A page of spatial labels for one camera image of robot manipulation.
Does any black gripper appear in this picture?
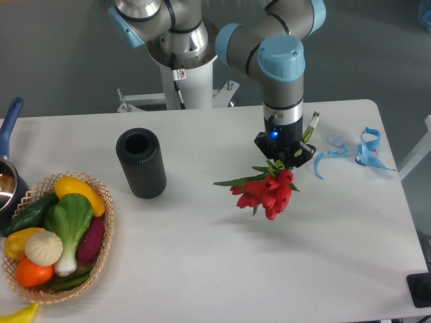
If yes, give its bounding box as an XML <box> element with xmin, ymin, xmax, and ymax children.
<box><xmin>254</xmin><ymin>116</ymin><xmax>317</xmax><ymax>168</ymax></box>

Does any red tulip bouquet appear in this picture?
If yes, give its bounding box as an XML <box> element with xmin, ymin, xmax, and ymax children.
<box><xmin>213</xmin><ymin>111</ymin><xmax>321</xmax><ymax>221</ymax></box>

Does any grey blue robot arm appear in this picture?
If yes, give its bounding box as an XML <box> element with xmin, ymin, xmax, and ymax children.
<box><xmin>108</xmin><ymin>1</ymin><xmax>326</xmax><ymax>168</ymax></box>

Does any light blue ribbon strip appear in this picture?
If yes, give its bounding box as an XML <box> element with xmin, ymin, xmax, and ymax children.
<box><xmin>313</xmin><ymin>135</ymin><xmax>350</xmax><ymax>180</ymax></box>

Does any blue knotted ribbon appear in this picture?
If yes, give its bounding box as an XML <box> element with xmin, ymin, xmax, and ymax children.
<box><xmin>355</xmin><ymin>127</ymin><xmax>395</xmax><ymax>171</ymax></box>

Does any black ribbed vase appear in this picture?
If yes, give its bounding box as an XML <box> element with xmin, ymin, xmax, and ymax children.
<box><xmin>116</xmin><ymin>128</ymin><xmax>166</xmax><ymax>199</ymax></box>

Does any black device at edge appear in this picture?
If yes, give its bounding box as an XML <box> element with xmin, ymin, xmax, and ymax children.
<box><xmin>406</xmin><ymin>273</ymin><xmax>430</xmax><ymax>308</ymax></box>

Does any purple sweet potato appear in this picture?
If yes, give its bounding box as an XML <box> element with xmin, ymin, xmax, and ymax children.
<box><xmin>77</xmin><ymin>217</ymin><xmax>104</xmax><ymax>263</ymax></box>

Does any green bok choy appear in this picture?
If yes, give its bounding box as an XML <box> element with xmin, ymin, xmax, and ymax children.
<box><xmin>44</xmin><ymin>193</ymin><xmax>94</xmax><ymax>277</ymax></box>

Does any woven bamboo basket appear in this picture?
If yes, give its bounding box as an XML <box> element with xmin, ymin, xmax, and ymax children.
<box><xmin>1</xmin><ymin>172</ymin><xmax>114</xmax><ymax>304</ymax></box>

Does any green vegetable under basket items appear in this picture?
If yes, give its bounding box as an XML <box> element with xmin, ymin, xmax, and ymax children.
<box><xmin>48</xmin><ymin>268</ymin><xmax>92</xmax><ymax>292</ymax></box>

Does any dark green cucumber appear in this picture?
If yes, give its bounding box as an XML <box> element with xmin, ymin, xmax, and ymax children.
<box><xmin>1</xmin><ymin>192</ymin><xmax>59</xmax><ymax>238</ymax></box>

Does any white steamed bun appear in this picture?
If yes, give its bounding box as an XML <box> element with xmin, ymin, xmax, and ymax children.
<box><xmin>25</xmin><ymin>231</ymin><xmax>63</xmax><ymax>266</ymax></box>

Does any orange fruit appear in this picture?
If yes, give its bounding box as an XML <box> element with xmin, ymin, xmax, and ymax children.
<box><xmin>15</xmin><ymin>258</ymin><xmax>54</xmax><ymax>287</ymax></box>

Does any yellow bell pepper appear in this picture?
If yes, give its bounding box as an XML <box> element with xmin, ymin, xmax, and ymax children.
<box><xmin>4</xmin><ymin>227</ymin><xmax>44</xmax><ymax>261</ymax></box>

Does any yellow banana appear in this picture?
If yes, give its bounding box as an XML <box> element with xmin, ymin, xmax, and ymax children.
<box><xmin>1</xmin><ymin>303</ymin><xmax>39</xmax><ymax>323</ymax></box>

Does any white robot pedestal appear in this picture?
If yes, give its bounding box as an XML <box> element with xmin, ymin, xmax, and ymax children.
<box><xmin>117</xmin><ymin>59</ymin><xmax>240</xmax><ymax>113</ymax></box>

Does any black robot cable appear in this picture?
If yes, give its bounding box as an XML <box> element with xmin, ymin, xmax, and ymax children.
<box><xmin>170</xmin><ymin>53</ymin><xmax>187</xmax><ymax>110</ymax></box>

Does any white frame at right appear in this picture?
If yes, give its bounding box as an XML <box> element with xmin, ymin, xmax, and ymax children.
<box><xmin>398</xmin><ymin>115</ymin><xmax>430</xmax><ymax>181</ymax></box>

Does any blue handled saucepan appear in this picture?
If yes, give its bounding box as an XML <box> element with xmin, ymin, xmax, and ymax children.
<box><xmin>1</xmin><ymin>97</ymin><xmax>28</xmax><ymax>231</ymax></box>

